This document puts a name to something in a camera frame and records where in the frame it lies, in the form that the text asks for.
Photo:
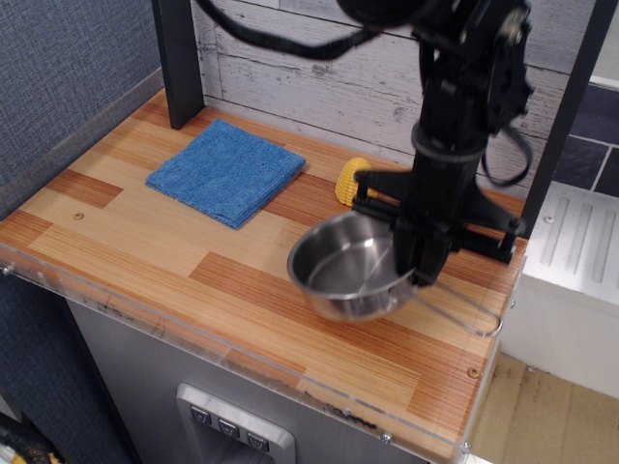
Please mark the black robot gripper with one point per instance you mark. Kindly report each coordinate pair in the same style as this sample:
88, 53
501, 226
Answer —
436, 208

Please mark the stainless steel pot with handle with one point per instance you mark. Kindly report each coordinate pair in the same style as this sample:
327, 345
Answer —
346, 268

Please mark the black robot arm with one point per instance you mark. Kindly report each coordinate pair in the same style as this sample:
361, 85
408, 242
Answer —
474, 84

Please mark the yellow toy corn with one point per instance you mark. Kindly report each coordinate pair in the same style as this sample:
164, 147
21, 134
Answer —
346, 185

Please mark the white ribbed cabinet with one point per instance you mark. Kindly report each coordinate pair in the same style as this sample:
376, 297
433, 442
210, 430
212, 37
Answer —
564, 313

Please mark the blue folded cloth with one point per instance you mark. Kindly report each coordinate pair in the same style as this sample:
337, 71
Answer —
227, 173

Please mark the clear acrylic table edge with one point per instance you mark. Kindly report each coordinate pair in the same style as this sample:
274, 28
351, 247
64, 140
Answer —
381, 376

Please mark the silver button panel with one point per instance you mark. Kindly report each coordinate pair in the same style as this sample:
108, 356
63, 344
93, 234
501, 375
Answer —
220, 432

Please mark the yellow object bottom left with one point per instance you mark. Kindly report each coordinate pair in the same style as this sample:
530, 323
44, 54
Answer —
22, 447

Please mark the dark right frame post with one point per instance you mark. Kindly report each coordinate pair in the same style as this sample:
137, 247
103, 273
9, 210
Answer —
585, 61

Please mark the dark frame post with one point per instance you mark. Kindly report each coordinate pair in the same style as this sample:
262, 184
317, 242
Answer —
585, 61
179, 59

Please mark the dark left frame post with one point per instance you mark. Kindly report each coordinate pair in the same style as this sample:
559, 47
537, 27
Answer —
179, 59

